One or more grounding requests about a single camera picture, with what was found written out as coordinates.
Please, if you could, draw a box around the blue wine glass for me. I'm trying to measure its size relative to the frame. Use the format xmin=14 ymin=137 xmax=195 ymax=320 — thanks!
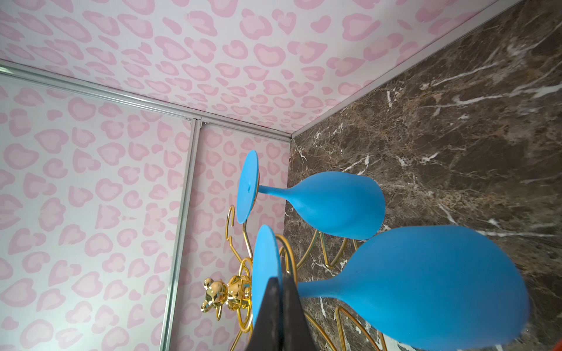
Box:
xmin=252 ymin=225 xmax=530 ymax=350
xmin=237 ymin=151 xmax=386 ymax=240

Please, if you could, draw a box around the gold wire glass rack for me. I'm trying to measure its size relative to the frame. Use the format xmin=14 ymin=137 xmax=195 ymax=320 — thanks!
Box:
xmin=201 ymin=205 xmax=388 ymax=350

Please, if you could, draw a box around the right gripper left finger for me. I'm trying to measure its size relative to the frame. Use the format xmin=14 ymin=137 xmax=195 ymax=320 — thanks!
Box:
xmin=245 ymin=278 xmax=282 ymax=351

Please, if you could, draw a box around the blue wine glass front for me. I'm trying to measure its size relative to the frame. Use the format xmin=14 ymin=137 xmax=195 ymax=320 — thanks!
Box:
xmin=252 ymin=225 xmax=530 ymax=350

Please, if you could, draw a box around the aluminium frame strut diagonal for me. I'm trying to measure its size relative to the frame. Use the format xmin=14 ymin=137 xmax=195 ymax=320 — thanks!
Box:
xmin=159 ymin=119 xmax=203 ymax=351

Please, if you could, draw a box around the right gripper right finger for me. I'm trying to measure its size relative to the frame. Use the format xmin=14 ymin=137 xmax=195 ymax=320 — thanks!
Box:
xmin=282 ymin=274 xmax=317 ymax=351

